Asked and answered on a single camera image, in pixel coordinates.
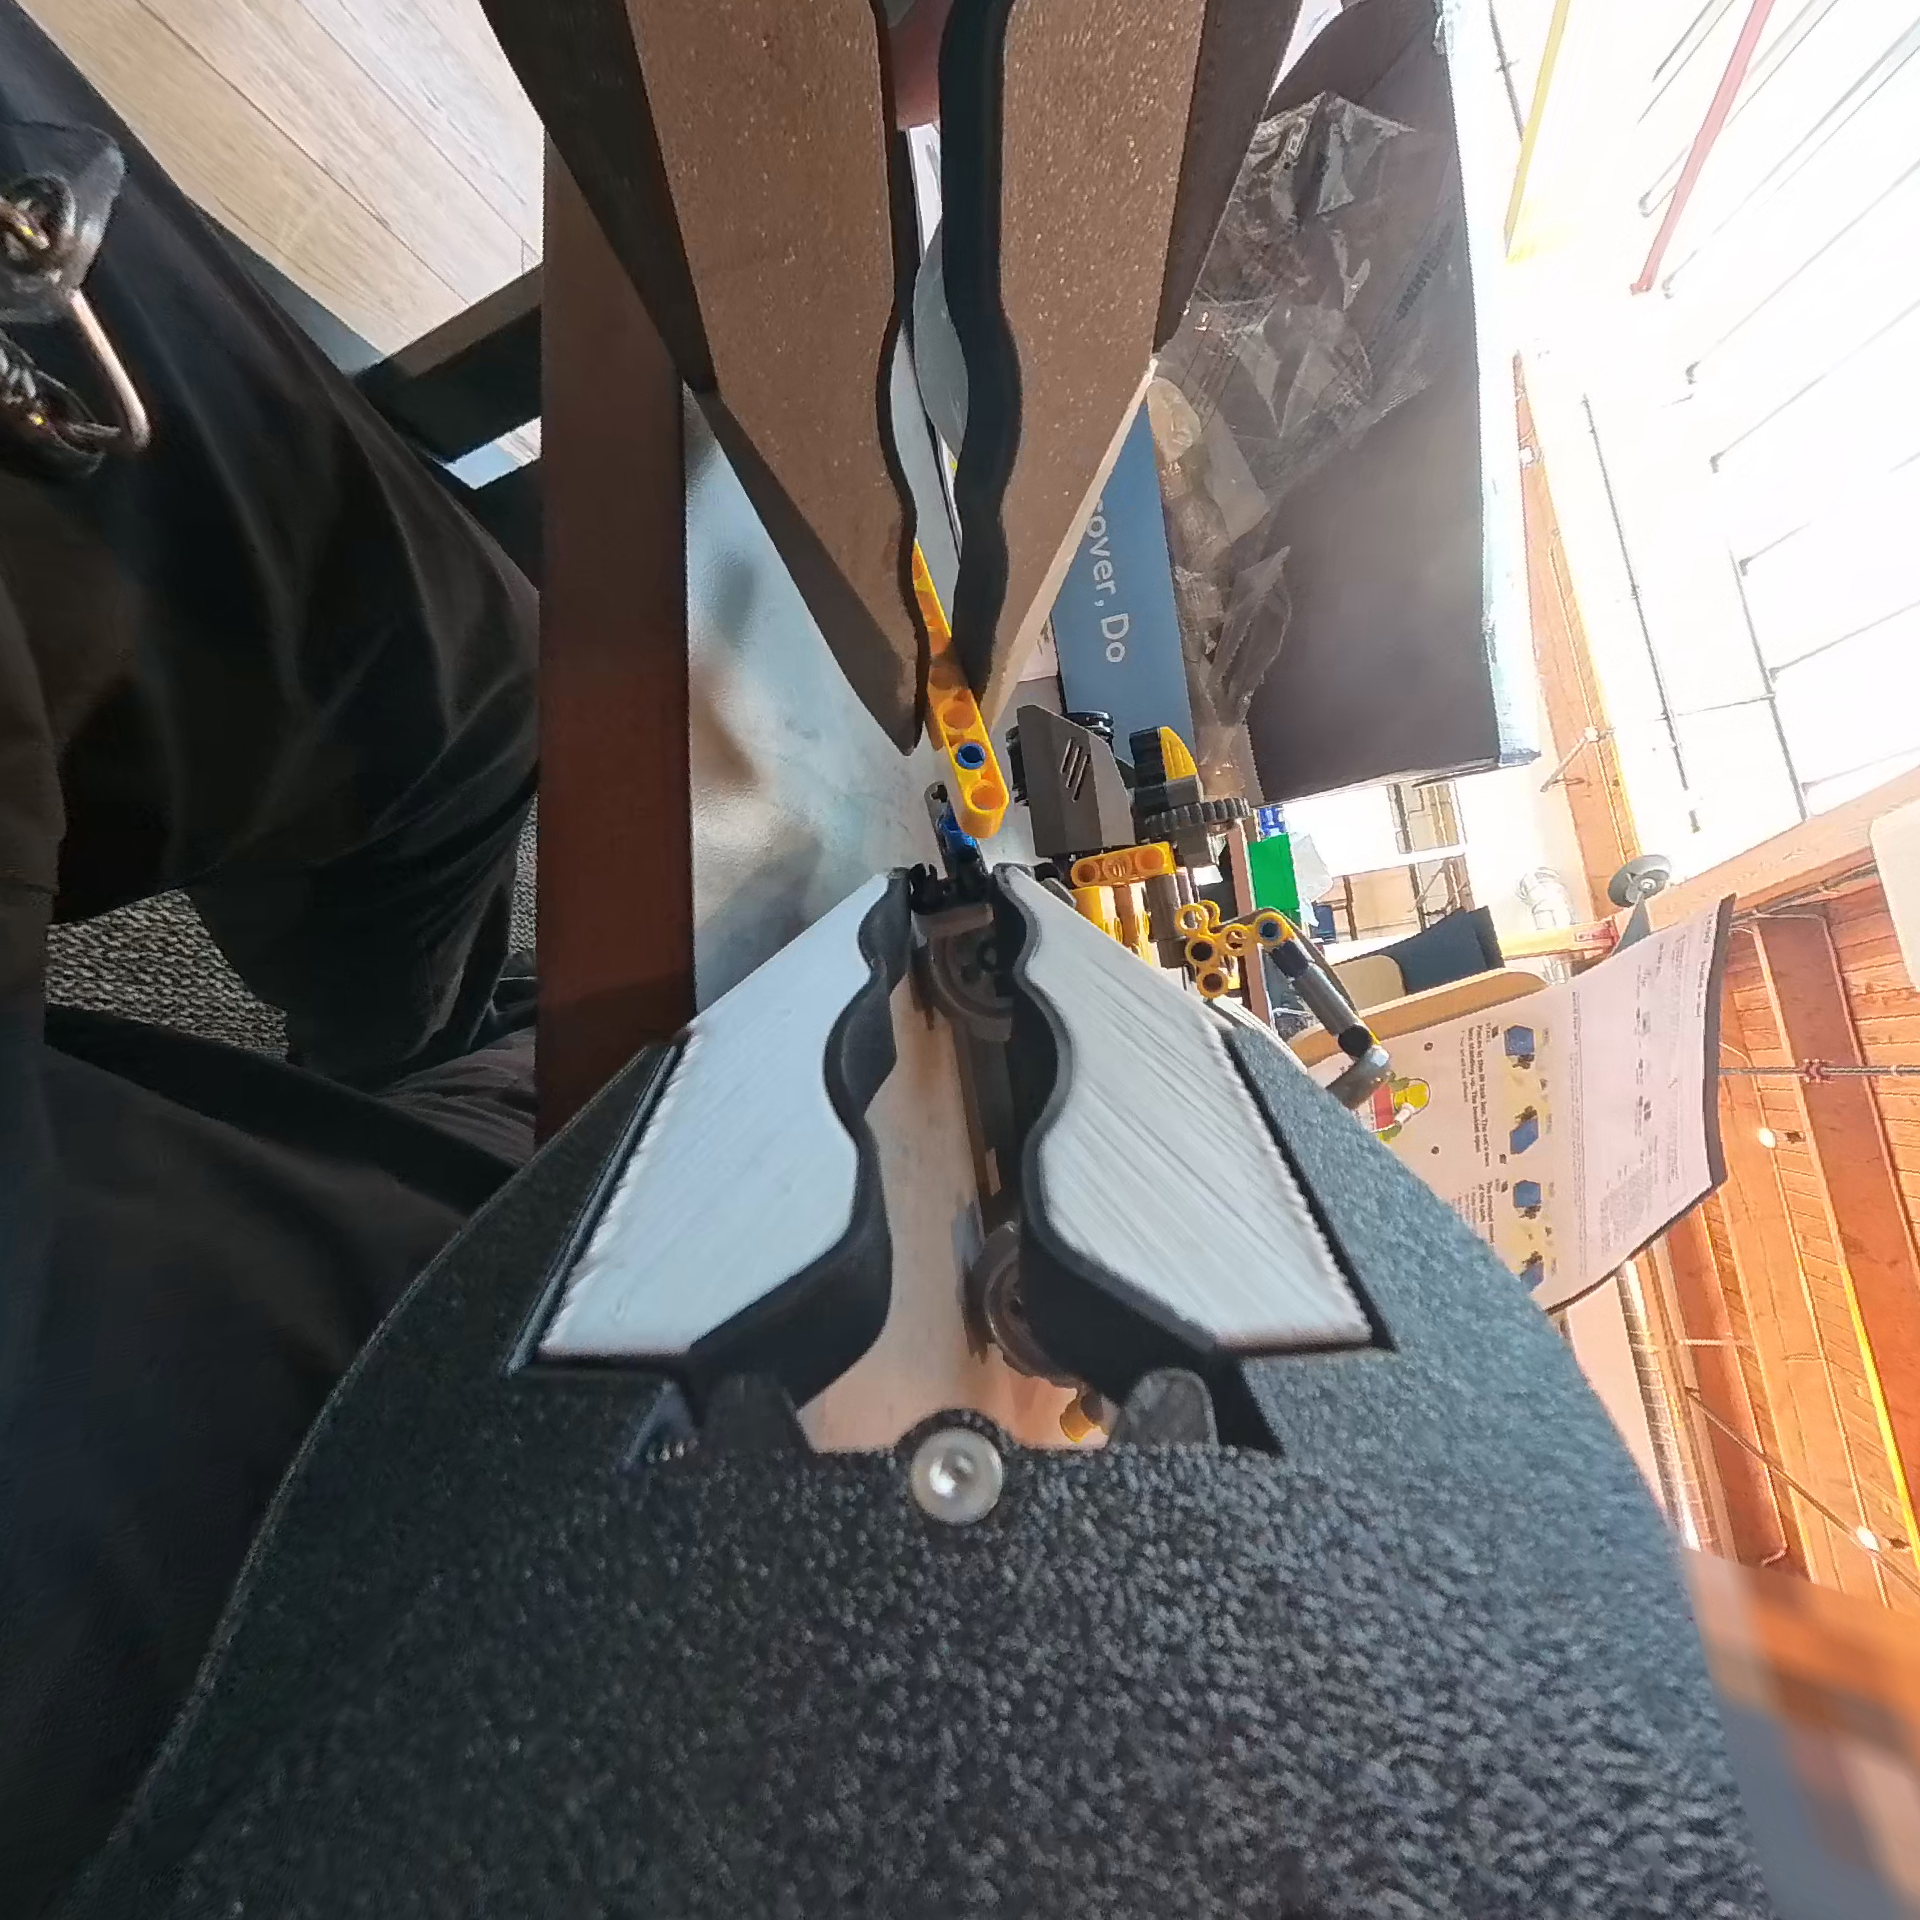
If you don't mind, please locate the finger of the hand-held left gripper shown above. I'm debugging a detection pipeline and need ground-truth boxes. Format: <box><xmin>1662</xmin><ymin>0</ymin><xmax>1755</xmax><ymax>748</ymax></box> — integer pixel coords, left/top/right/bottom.
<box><xmin>941</xmin><ymin>0</ymin><xmax>1305</xmax><ymax>724</ymax></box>
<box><xmin>479</xmin><ymin>0</ymin><xmax>933</xmax><ymax>756</ymax></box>

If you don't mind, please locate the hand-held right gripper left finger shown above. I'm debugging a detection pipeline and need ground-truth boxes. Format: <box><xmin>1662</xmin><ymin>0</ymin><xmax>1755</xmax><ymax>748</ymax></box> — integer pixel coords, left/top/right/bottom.
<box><xmin>516</xmin><ymin>870</ymin><xmax>921</xmax><ymax>1412</ymax></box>

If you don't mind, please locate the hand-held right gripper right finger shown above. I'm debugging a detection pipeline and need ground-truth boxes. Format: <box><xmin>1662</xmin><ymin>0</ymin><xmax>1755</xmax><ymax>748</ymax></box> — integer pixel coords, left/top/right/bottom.
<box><xmin>991</xmin><ymin>863</ymin><xmax>1377</xmax><ymax>1402</ymax></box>

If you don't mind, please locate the long yellow building beam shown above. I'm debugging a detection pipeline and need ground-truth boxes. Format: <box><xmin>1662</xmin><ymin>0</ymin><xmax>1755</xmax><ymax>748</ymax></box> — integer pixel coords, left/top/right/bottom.
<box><xmin>909</xmin><ymin>540</ymin><xmax>1023</xmax><ymax>841</ymax></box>

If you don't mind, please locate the clear plastic bag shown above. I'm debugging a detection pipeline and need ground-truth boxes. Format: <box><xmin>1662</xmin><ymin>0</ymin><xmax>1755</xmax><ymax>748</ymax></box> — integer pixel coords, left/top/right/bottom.
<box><xmin>1152</xmin><ymin>88</ymin><xmax>1479</xmax><ymax>729</ymax></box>

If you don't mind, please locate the blue cardboard box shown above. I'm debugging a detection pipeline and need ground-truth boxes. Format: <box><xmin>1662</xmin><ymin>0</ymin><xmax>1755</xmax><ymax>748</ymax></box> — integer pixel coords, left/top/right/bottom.
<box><xmin>1047</xmin><ymin>0</ymin><xmax>1550</xmax><ymax>807</ymax></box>

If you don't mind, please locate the printed paper sheet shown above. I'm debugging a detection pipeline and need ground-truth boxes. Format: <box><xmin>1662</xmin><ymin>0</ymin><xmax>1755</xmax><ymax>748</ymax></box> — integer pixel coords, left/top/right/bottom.
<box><xmin>1380</xmin><ymin>896</ymin><xmax>1742</xmax><ymax>1318</ymax></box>

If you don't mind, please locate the yellow toy construction vehicle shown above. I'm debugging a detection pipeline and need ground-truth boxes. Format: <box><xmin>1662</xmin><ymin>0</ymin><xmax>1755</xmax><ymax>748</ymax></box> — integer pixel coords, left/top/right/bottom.
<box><xmin>1007</xmin><ymin>703</ymin><xmax>1390</xmax><ymax>1119</ymax></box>

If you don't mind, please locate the person's black clothing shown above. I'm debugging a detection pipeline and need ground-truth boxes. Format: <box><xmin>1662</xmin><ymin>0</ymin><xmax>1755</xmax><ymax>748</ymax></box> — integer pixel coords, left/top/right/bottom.
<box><xmin>0</xmin><ymin>0</ymin><xmax>541</xmax><ymax>1920</ymax></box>

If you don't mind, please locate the black wristwatch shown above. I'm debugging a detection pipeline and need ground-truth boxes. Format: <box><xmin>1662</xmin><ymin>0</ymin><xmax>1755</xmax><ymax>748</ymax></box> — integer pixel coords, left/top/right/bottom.
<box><xmin>0</xmin><ymin>128</ymin><xmax>155</xmax><ymax>460</ymax></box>

